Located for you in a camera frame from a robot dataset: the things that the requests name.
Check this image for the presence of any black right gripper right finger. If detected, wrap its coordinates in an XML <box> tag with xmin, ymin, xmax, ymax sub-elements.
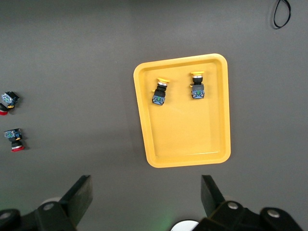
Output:
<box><xmin>199</xmin><ymin>175</ymin><xmax>304</xmax><ymax>231</ymax></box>

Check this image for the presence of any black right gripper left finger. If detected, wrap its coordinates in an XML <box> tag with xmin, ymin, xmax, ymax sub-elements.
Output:
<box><xmin>0</xmin><ymin>175</ymin><xmax>93</xmax><ymax>231</ymax></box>

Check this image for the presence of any yellow-capped push button switch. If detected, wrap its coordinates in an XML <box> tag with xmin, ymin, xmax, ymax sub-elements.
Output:
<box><xmin>151</xmin><ymin>77</ymin><xmax>171</xmax><ymax>106</ymax></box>
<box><xmin>189</xmin><ymin>71</ymin><xmax>205</xmax><ymax>100</ymax></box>

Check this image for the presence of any yellow plastic tray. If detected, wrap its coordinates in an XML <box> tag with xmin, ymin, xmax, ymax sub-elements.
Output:
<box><xmin>133</xmin><ymin>53</ymin><xmax>232</xmax><ymax>169</ymax></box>

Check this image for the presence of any red-capped push button switch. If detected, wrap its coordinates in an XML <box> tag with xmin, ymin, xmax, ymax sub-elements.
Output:
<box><xmin>0</xmin><ymin>91</ymin><xmax>20</xmax><ymax>116</ymax></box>
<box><xmin>3</xmin><ymin>128</ymin><xmax>26</xmax><ymax>153</ymax></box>

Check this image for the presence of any loose black cable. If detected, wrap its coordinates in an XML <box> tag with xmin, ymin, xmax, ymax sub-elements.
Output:
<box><xmin>273</xmin><ymin>0</ymin><xmax>292</xmax><ymax>30</ymax></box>

